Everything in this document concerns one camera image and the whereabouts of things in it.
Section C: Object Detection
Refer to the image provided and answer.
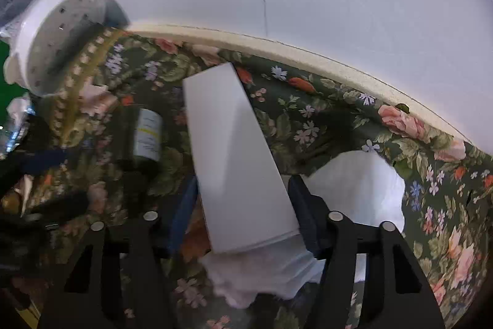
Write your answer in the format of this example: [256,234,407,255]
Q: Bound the small dark glass bottle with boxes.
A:
[116,106,164,172]

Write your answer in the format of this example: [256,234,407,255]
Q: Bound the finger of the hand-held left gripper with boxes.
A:
[0,148,74,195]

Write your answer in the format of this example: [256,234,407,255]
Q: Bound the white tissue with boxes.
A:
[200,150,406,309]

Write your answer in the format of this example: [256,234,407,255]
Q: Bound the floral tablecloth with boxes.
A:
[0,26,493,329]

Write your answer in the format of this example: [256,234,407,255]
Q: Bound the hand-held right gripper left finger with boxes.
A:
[36,178,200,329]

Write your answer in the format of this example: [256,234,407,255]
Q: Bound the white cardboard box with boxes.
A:
[182,62,301,253]

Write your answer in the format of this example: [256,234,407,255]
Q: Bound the plastic jar with white lid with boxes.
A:
[0,0,129,97]

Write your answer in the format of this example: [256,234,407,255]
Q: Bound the green box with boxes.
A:
[0,40,28,100]

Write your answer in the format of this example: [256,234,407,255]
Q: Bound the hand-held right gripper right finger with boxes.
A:
[288,175,447,329]

